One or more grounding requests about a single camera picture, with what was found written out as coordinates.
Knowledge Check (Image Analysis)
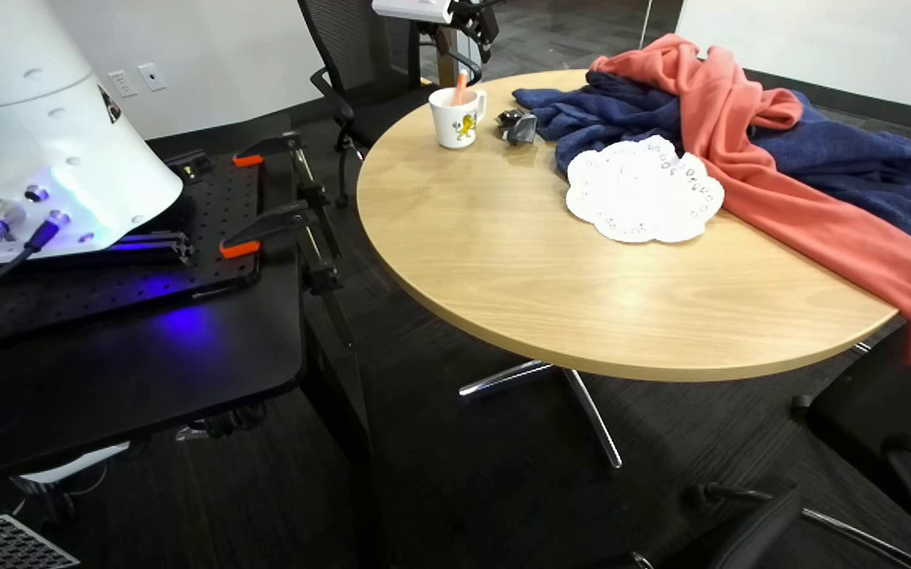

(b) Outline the black mesh office chair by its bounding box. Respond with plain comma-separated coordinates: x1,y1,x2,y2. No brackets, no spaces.
294,0,484,208

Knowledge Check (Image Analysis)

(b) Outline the coral orange towel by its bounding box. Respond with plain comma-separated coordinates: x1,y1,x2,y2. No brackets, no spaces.
589,33,911,370

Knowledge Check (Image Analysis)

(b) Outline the crumpled dark foil wrapper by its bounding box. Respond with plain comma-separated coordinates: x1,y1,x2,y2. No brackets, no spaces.
492,107,540,150

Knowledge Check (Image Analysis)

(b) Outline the white wall outlet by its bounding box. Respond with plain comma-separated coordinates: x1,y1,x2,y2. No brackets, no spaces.
137,60,170,95
103,65,138,105

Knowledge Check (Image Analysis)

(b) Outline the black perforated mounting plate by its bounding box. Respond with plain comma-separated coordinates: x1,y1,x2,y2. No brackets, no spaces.
0,156,269,356

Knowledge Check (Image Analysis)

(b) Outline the black office chair with armrests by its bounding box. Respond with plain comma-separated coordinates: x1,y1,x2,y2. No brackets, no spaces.
788,314,911,569

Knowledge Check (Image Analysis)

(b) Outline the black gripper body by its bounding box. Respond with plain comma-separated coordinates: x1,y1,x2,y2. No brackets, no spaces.
447,0,503,55

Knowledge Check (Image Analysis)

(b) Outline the dark blue towel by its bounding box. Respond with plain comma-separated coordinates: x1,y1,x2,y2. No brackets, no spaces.
513,68,911,255

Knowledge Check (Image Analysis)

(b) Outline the white lace doily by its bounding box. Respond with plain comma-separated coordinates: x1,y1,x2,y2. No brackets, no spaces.
564,134,728,248

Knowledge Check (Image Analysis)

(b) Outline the white mug with yellow print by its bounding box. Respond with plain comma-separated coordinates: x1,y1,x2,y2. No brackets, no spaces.
426,85,489,151

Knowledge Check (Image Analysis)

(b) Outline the black cable with blue connector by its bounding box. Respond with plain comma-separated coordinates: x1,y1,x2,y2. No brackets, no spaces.
0,208,74,314

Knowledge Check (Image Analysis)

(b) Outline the chrome table base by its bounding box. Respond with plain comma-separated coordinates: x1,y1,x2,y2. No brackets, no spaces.
454,356,626,475

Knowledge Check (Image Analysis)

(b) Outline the black clamp with orange handle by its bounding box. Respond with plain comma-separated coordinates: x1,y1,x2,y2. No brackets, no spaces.
216,200,352,351
174,130,332,208

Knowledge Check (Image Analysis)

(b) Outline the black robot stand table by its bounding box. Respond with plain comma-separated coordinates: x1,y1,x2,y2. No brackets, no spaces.
0,249,307,499

